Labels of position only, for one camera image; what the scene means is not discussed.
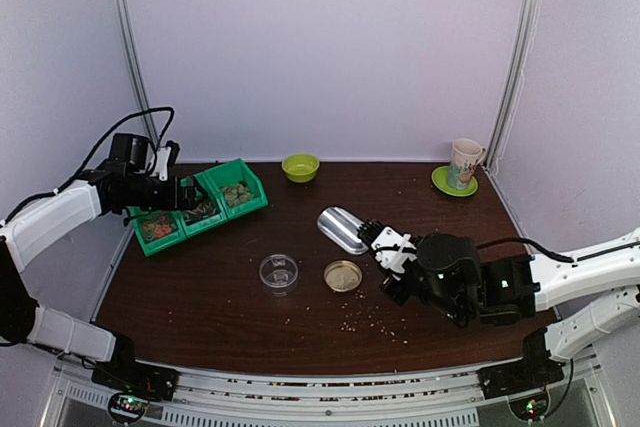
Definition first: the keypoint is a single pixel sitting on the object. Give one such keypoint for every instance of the metal scoop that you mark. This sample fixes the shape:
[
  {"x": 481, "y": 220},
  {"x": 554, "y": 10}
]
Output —
[{"x": 341, "y": 227}]

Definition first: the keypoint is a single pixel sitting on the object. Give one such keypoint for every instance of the green three-compartment candy bin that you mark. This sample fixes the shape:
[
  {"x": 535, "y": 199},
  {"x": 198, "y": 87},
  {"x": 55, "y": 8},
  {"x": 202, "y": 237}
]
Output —
[{"x": 212, "y": 179}]

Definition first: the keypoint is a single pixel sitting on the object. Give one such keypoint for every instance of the green saucer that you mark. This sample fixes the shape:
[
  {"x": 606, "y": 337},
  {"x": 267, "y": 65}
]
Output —
[{"x": 454, "y": 182}]

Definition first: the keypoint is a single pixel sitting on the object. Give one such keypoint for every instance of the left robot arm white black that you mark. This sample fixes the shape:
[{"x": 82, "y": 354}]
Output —
[{"x": 46, "y": 220}]

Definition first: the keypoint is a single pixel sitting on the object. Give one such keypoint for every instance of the left aluminium frame post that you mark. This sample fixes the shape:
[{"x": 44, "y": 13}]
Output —
[{"x": 135, "y": 72}]

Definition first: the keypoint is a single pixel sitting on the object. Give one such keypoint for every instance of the clear plastic jar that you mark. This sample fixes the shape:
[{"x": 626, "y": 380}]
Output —
[{"x": 279, "y": 275}]

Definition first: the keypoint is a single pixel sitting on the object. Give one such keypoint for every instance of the green wrapped candies pile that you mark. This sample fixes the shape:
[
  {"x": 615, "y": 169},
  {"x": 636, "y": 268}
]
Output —
[{"x": 236, "y": 194}]

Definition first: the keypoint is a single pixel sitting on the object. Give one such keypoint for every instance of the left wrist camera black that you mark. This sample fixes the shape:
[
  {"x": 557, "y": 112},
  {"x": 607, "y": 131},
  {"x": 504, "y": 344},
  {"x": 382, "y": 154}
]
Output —
[{"x": 134, "y": 155}]

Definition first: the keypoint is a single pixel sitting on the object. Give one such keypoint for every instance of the patterned ceramic mug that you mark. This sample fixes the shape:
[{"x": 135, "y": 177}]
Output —
[{"x": 466, "y": 154}]

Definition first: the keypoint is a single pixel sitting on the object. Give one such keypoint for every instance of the small green bowl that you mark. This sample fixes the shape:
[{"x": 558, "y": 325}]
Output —
[{"x": 300, "y": 168}]

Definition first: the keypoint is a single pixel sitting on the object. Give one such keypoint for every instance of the right aluminium frame post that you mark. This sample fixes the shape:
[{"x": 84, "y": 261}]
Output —
[{"x": 514, "y": 81}]

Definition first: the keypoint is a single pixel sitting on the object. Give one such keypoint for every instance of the orange candies pile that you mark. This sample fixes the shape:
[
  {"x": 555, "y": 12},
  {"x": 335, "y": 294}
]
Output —
[{"x": 157, "y": 227}]

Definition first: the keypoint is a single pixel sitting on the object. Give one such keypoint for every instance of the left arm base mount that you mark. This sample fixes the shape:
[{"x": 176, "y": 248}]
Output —
[{"x": 135, "y": 388}]

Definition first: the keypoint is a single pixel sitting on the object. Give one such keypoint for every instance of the aluminium frame post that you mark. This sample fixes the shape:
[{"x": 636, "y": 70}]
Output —
[
  {"x": 514, "y": 81},
  {"x": 135, "y": 72}
]

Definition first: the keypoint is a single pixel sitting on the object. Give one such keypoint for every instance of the dark wrapped candies pile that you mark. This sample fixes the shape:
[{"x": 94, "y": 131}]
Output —
[{"x": 202, "y": 211}]

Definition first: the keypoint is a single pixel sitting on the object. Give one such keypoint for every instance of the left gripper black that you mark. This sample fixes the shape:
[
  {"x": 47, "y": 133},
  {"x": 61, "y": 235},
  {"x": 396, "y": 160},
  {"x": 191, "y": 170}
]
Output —
[{"x": 173, "y": 201}]

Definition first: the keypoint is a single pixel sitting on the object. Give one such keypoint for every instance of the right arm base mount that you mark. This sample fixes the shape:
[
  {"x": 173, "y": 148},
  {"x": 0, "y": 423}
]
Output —
[{"x": 525, "y": 385}]

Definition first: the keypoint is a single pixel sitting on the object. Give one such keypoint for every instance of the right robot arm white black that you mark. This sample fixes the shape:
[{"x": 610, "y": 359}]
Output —
[{"x": 609, "y": 270}]

